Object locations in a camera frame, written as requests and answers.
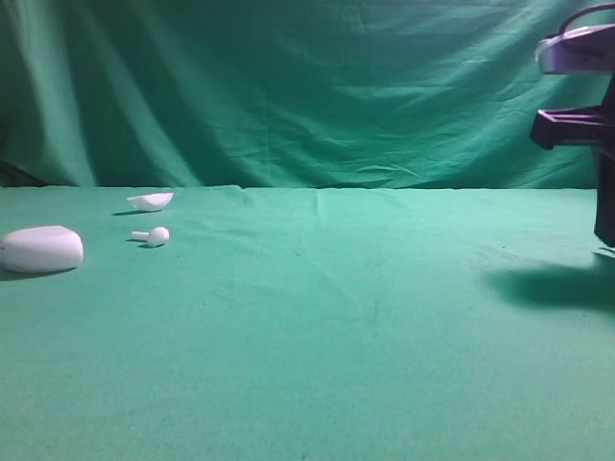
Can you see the white earbud case lid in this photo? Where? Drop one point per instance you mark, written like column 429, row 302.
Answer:
column 151, row 202

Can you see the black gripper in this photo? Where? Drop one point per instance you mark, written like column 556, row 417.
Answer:
column 584, row 49

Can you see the green backdrop cloth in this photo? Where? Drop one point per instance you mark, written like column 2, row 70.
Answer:
column 374, row 94

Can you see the white earbud near case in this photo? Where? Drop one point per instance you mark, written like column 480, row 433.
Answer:
column 153, row 238

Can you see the white earbud case base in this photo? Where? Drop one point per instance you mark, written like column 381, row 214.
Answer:
column 41, row 250

